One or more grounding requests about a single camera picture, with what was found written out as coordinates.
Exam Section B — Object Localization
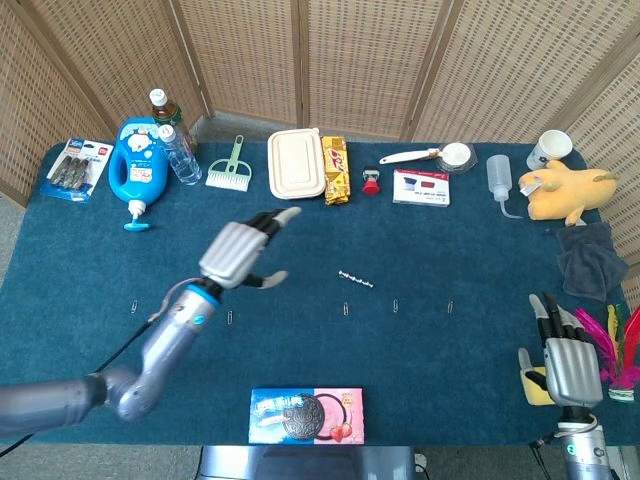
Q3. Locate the white handled tool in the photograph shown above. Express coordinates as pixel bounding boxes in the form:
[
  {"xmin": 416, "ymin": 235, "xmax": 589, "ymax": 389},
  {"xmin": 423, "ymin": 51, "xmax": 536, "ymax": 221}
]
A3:
[{"xmin": 378, "ymin": 147, "xmax": 444, "ymax": 166}]

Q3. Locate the dark grey cloth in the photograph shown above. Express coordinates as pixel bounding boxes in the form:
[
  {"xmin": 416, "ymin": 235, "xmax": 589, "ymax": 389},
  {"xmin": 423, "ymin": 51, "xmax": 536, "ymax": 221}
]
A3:
[{"xmin": 555, "ymin": 222, "xmax": 630, "ymax": 303}]

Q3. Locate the white box blue red print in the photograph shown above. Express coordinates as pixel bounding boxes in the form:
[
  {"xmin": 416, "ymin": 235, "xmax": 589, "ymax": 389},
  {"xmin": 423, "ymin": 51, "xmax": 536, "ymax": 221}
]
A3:
[{"xmin": 392, "ymin": 168, "xmax": 451, "ymax": 207}]

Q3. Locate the beige lidded lunch box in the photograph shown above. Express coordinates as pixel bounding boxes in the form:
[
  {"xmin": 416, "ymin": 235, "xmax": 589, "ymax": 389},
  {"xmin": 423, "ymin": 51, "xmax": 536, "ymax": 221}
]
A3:
[{"xmin": 266, "ymin": 127, "xmax": 327, "ymax": 201}]

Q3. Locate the white paper cup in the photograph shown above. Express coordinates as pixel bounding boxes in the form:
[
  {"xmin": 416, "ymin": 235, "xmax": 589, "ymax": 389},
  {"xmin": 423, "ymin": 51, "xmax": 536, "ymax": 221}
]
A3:
[{"xmin": 525, "ymin": 129, "xmax": 574, "ymax": 171}]

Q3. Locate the blue table mat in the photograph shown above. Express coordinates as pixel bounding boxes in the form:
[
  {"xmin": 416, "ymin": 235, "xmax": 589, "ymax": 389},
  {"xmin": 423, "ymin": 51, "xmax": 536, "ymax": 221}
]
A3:
[{"xmin": 0, "ymin": 141, "xmax": 640, "ymax": 447}]

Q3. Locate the clear plastic water bottle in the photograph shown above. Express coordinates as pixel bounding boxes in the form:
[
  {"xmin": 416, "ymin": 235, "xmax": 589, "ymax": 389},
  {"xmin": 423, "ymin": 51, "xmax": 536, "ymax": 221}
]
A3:
[{"xmin": 157, "ymin": 124, "xmax": 203, "ymax": 186}]

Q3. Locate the yellow snack package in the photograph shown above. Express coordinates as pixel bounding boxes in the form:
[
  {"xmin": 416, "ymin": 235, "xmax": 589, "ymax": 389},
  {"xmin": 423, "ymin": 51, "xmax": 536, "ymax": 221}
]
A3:
[{"xmin": 320, "ymin": 135, "xmax": 351, "ymax": 206}]

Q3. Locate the yellow plush toy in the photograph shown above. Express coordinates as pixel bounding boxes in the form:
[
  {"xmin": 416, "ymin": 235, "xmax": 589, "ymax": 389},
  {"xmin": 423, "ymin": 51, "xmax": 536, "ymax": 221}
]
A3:
[{"xmin": 517, "ymin": 159, "xmax": 621, "ymax": 227}]

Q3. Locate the wicker folding screen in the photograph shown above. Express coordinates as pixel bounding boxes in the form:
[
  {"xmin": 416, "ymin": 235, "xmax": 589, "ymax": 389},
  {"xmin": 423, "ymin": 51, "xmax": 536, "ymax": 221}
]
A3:
[{"xmin": 0, "ymin": 0, "xmax": 640, "ymax": 314}]

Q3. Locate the translucent squeeze wash bottle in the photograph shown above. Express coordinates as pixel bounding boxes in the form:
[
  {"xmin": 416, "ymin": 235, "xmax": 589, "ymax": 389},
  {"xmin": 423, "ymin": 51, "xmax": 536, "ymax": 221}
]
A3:
[{"xmin": 486, "ymin": 154, "xmax": 524, "ymax": 220}]

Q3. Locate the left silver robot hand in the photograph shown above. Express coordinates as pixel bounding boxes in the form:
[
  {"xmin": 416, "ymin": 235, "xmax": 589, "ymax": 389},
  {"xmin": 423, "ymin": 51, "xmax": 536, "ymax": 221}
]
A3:
[{"xmin": 198, "ymin": 206, "xmax": 303, "ymax": 290}]

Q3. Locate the dark tea bottle white cap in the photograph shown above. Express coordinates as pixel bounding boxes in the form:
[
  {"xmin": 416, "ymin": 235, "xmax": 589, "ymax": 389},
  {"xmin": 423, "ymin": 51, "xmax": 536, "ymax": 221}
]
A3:
[{"xmin": 148, "ymin": 88, "xmax": 200, "ymax": 154}]

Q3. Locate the small bead chain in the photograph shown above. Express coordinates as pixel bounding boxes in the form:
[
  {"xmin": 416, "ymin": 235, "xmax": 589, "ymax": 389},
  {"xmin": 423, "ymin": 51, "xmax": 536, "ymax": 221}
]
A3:
[{"xmin": 338, "ymin": 269, "xmax": 376, "ymax": 290}]

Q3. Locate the yellow sponge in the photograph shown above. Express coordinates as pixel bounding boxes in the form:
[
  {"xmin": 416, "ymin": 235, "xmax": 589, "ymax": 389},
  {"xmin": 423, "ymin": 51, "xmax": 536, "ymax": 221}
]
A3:
[{"xmin": 519, "ymin": 367, "xmax": 555, "ymax": 405}]

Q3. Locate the round clear container white lid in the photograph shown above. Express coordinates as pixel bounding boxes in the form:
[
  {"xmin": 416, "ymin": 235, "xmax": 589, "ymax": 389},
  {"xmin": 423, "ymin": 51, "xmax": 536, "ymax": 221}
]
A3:
[{"xmin": 433, "ymin": 142, "xmax": 479, "ymax": 175}]

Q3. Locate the blue detergent pump bottle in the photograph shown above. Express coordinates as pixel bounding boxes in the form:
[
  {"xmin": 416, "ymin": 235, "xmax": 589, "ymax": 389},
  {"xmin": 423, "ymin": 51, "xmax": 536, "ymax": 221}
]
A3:
[{"xmin": 108, "ymin": 117, "xmax": 171, "ymax": 232}]

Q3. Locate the green dustpan brush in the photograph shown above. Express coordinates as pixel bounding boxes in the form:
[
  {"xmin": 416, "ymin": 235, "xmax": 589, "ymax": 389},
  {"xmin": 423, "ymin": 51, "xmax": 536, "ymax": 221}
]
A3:
[{"xmin": 205, "ymin": 134, "xmax": 254, "ymax": 193}]

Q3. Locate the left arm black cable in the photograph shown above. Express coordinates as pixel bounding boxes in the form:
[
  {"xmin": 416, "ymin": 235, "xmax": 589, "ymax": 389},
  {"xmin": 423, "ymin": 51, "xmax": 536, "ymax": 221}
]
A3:
[{"xmin": 0, "ymin": 279, "xmax": 201, "ymax": 459}]

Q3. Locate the colourful feather shuttlecock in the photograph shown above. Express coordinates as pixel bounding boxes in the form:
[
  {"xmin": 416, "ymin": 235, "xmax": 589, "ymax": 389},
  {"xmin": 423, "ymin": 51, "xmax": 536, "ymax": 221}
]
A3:
[{"xmin": 574, "ymin": 303, "xmax": 640, "ymax": 403}]

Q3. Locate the blue pink cookie box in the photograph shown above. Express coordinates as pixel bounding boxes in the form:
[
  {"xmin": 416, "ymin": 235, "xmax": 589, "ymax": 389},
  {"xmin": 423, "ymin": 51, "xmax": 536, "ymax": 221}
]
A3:
[{"xmin": 248, "ymin": 387, "xmax": 365, "ymax": 445}]

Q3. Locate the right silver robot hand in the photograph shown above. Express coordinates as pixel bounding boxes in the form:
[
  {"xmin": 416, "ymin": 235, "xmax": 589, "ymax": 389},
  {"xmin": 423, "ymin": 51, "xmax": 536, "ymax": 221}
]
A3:
[{"xmin": 517, "ymin": 292, "xmax": 604, "ymax": 409}]

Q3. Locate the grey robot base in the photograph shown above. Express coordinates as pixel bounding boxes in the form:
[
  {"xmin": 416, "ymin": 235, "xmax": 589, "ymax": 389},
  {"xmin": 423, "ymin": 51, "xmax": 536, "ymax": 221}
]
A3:
[{"xmin": 194, "ymin": 444, "xmax": 426, "ymax": 480}]

